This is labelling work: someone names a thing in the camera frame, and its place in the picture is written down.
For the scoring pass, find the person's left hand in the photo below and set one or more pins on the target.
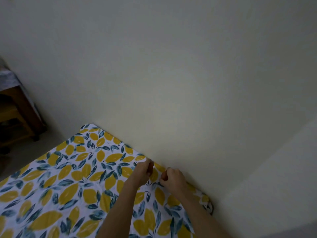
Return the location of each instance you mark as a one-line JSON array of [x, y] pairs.
[[141, 172]]

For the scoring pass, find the leaf print bed sheet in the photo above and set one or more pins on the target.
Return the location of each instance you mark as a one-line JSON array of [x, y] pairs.
[[74, 185]]

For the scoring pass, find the person's right forearm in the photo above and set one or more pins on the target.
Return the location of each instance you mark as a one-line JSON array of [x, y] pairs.
[[200, 215]]

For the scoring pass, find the wooden table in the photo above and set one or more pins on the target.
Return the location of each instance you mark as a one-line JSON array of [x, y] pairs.
[[17, 116]]

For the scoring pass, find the person's right fingers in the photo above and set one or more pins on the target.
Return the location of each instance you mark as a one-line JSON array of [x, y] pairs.
[[164, 176]]

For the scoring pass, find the person's left forearm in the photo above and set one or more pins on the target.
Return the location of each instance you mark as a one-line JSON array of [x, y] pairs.
[[118, 210]]

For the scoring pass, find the person's right hand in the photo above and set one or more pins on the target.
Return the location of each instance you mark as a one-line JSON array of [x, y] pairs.
[[174, 180]]

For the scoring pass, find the person's left fingers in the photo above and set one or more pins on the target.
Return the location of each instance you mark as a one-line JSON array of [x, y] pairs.
[[149, 167]]

